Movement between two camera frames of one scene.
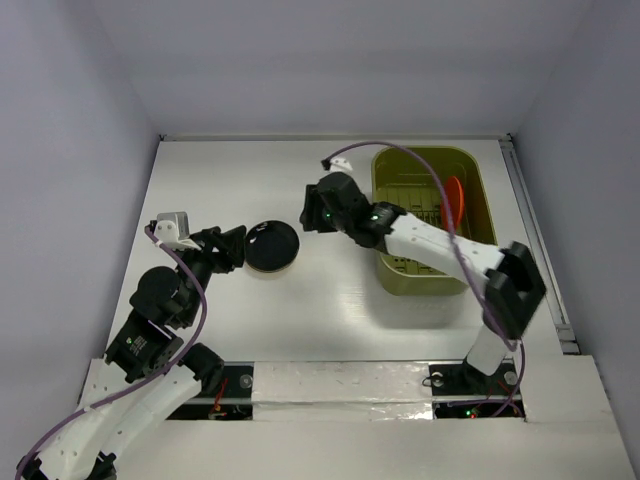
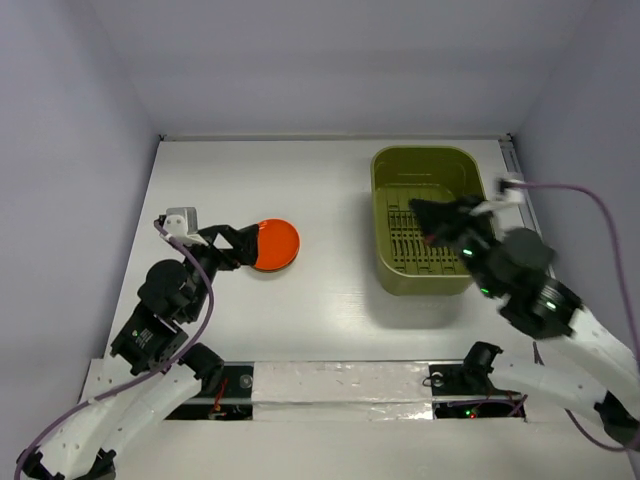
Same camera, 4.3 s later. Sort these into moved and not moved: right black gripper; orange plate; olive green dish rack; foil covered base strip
Moved: right black gripper; orange plate
Not moved: foil covered base strip; olive green dish rack
